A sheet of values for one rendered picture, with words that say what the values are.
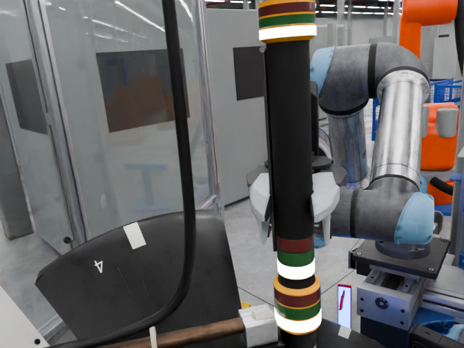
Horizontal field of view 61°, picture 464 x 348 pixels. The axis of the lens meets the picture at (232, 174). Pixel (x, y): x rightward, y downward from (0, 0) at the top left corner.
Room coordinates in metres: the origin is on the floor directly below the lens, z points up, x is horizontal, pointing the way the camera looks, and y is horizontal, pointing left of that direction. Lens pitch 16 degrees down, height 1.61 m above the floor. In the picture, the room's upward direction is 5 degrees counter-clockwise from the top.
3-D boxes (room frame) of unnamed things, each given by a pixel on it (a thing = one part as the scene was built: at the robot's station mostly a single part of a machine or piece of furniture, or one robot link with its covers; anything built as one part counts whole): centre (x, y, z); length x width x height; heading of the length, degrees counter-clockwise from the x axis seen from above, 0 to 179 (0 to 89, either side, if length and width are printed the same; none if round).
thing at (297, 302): (0.32, -0.05, 1.40); 0.04 x 0.04 x 0.01
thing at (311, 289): (0.32, -0.05, 1.39); 0.04 x 0.04 x 0.05
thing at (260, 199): (0.35, -0.03, 1.47); 0.09 x 0.03 x 0.06; 158
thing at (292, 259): (0.32, -0.05, 1.44); 0.03 x 0.03 x 0.01
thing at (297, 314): (0.32, -0.05, 1.39); 0.04 x 0.04 x 0.01
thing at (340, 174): (0.38, -0.09, 1.49); 0.09 x 0.05 x 0.02; 175
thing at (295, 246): (0.32, -0.05, 1.45); 0.03 x 0.03 x 0.01
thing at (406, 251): (1.05, -0.48, 1.09); 0.15 x 0.15 x 0.10
